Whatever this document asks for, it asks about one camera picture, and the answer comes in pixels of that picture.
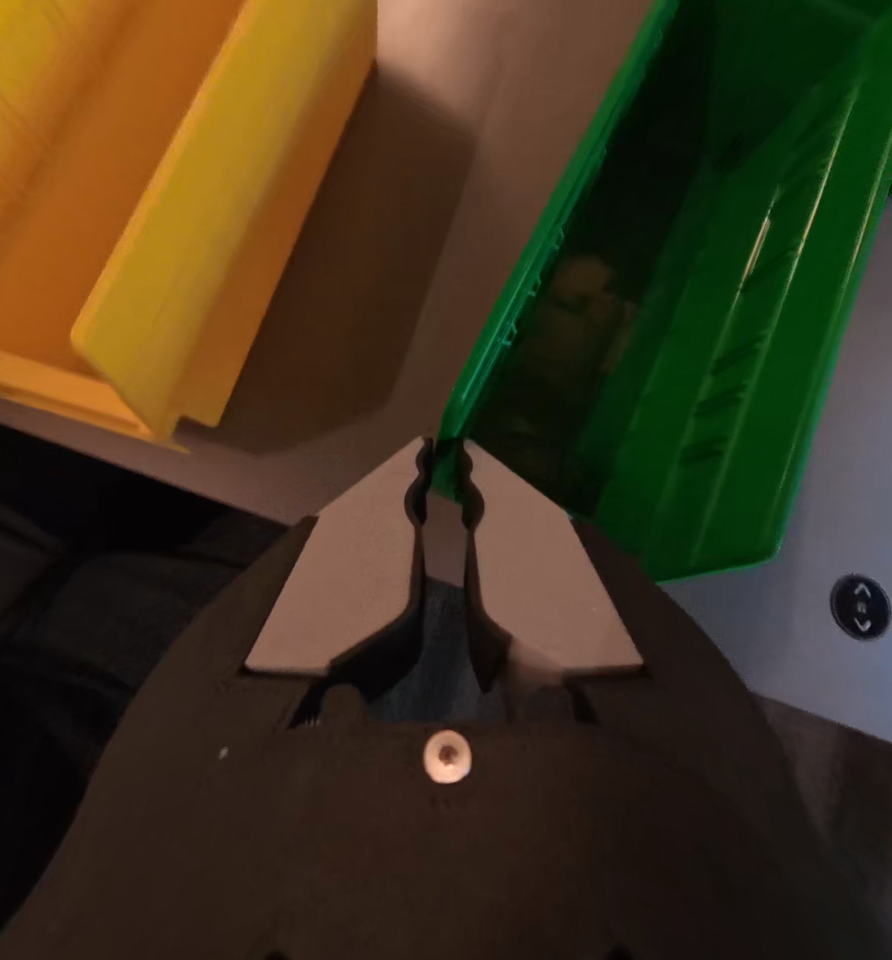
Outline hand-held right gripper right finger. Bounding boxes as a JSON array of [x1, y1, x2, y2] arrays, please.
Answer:
[[452, 438, 646, 704]]

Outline black bag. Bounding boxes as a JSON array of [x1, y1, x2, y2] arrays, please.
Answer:
[[0, 416, 297, 960]]

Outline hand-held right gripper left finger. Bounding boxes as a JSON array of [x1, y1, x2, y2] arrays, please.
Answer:
[[243, 436, 436, 704]]

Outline round black desk control button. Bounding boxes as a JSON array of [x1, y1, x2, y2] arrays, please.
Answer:
[[828, 573, 892, 642]]

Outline yellow plastic bin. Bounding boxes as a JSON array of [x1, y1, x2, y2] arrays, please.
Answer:
[[0, 0, 380, 455]]

